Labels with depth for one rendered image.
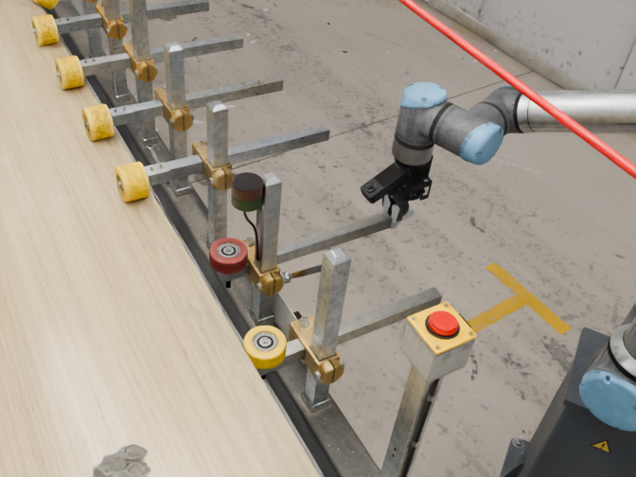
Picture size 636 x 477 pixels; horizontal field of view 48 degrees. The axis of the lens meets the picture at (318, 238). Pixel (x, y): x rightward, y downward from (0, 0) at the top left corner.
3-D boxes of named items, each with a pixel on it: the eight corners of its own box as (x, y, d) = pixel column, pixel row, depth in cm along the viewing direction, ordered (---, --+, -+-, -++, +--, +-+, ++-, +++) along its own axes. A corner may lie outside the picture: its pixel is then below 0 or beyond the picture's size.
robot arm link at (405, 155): (409, 154, 151) (384, 130, 157) (405, 172, 155) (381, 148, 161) (443, 145, 155) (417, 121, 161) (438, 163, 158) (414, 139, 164)
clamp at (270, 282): (256, 252, 162) (256, 235, 158) (284, 291, 153) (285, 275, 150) (234, 258, 159) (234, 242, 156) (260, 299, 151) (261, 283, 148)
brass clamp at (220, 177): (214, 154, 170) (214, 136, 167) (238, 187, 162) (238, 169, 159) (189, 160, 168) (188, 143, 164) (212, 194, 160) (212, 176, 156)
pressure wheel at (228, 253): (237, 269, 160) (238, 231, 153) (253, 292, 156) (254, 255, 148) (203, 279, 157) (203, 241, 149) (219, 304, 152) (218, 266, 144)
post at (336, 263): (316, 405, 153) (342, 242, 121) (324, 417, 151) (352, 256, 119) (302, 411, 152) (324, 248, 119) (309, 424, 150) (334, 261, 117)
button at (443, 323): (444, 313, 99) (447, 306, 98) (462, 334, 97) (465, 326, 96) (420, 323, 98) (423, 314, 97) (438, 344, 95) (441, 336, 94)
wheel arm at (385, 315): (430, 297, 156) (433, 284, 153) (439, 308, 154) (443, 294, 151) (250, 367, 138) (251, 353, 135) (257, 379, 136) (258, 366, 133)
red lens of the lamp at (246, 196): (255, 178, 138) (255, 169, 137) (268, 196, 134) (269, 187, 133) (225, 185, 136) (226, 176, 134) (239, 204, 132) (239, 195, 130)
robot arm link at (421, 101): (434, 107, 142) (394, 87, 147) (422, 157, 151) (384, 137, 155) (459, 91, 148) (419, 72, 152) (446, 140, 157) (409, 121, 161)
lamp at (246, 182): (252, 250, 151) (256, 168, 136) (264, 267, 148) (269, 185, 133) (226, 258, 149) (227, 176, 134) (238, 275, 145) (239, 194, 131)
